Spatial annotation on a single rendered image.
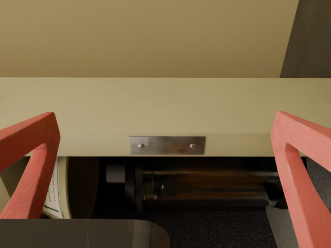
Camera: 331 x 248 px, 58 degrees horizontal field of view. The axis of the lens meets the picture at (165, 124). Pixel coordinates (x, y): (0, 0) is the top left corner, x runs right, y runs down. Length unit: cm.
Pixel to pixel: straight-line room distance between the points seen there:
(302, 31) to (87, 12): 43
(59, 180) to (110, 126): 12
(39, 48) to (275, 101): 56
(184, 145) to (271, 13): 48
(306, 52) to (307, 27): 4
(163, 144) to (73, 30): 48
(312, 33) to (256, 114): 33
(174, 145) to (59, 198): 17
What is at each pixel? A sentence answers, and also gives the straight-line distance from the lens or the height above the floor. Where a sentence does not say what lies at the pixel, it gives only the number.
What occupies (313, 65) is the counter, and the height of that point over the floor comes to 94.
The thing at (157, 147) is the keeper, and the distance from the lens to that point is 28.
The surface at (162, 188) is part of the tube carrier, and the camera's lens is 40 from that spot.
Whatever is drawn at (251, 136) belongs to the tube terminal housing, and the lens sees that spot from 29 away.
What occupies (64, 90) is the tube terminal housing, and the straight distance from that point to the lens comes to 35.
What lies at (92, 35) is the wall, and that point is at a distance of 70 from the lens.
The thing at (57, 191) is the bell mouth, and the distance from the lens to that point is 38.
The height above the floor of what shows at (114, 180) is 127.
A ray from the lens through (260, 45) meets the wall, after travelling 72.
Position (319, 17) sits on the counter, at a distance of 60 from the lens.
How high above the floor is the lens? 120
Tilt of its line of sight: level
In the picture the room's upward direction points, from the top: 90 degrees counter-clockwise
